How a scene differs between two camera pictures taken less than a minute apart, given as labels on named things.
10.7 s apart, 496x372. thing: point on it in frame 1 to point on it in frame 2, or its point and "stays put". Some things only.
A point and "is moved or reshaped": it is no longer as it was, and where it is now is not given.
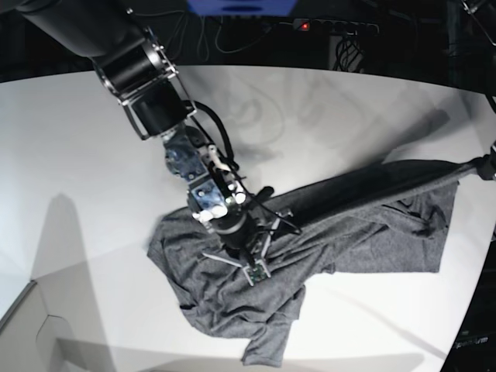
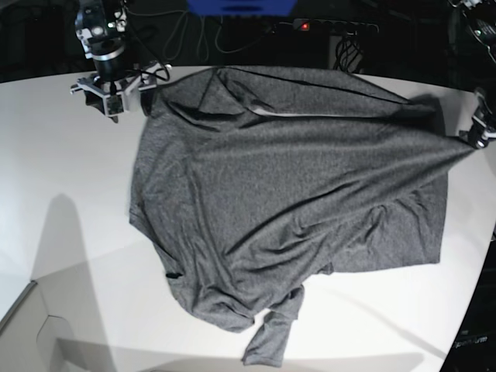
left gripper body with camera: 245,239 to 130,93
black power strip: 335,26 stays put
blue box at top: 237,8 stays put
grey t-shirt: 384,218 is moved or reshaped
